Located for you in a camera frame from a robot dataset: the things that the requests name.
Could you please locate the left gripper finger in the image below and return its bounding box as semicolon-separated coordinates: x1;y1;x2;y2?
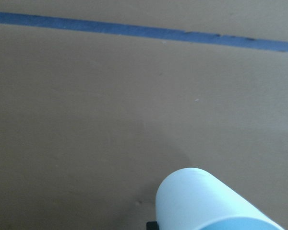
146;221;158;230

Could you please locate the light blue cup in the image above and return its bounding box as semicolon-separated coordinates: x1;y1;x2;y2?
156;168;282;230

